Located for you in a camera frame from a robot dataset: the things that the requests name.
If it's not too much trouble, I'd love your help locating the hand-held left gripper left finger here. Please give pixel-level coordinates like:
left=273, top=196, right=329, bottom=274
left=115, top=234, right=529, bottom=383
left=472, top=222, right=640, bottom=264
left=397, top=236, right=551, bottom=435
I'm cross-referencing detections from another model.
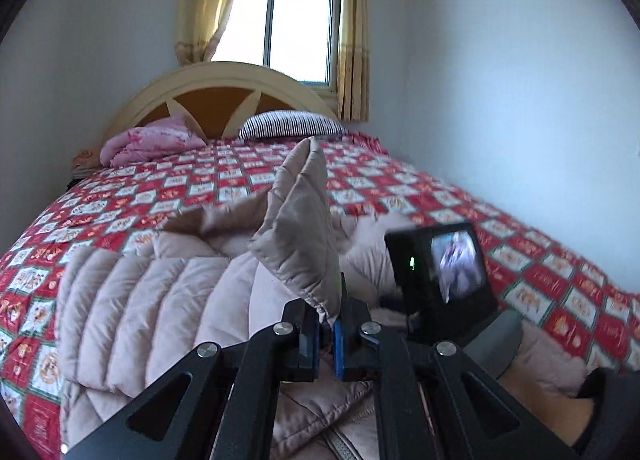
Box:
left=65, top=299, right=321, bottom=460

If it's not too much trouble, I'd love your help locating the striped pillow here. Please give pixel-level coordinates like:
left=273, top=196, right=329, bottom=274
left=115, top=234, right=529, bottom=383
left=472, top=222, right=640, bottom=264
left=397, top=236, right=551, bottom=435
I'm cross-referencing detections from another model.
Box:
left=238, top=110, right=351, bottom=140

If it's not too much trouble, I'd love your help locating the orange patterned cushion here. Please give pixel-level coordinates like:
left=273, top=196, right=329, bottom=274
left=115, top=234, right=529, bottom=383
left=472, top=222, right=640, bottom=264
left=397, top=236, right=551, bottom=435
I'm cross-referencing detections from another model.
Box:
left=70, top=149, right=106, bottom=172

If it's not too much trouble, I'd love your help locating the person's right forearm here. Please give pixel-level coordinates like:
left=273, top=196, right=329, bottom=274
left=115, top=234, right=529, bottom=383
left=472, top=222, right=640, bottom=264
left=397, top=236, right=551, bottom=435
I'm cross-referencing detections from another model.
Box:
left=497, top=365, right=640, bottom=458

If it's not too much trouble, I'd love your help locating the beige puffer jacket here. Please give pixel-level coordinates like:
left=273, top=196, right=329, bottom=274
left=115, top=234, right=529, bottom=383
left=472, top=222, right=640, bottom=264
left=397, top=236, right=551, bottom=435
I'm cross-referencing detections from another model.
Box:
left=55, top=136, right=591, bottom=460

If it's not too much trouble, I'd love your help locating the pink folded blanket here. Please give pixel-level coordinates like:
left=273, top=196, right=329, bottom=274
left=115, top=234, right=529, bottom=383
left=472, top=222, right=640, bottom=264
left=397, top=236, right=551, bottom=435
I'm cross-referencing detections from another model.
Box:
left=100, top=114, right=208, bottom=168

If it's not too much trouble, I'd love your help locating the cream wooden headboard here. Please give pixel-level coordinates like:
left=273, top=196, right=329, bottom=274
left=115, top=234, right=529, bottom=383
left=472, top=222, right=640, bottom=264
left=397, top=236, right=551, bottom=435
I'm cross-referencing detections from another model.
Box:
left=102, top=62, right=343, bottom=143

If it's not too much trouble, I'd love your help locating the red patterned bed sheet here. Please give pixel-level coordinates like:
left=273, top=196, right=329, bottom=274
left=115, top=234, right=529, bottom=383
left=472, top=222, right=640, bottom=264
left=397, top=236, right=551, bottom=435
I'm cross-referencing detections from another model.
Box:
left=0, top=133, right=640, bottom=460

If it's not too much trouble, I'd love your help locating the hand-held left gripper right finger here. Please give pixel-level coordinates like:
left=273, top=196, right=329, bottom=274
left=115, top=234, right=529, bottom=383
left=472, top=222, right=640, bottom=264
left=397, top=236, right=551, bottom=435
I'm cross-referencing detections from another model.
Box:
left=335, top=300, right=586, bottom=460

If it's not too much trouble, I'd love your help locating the yellow curtain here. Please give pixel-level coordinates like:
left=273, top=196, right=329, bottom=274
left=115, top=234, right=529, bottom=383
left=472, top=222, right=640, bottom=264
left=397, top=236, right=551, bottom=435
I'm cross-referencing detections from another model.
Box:
left=336, top=0, right=373, bottom=123
left=174, top=0, right=251, bottom=66

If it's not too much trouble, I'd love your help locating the window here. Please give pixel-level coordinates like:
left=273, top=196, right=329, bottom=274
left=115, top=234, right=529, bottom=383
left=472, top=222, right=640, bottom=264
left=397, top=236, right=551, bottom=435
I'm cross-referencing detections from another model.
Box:
left=210, top=0, right=343, bottom=90

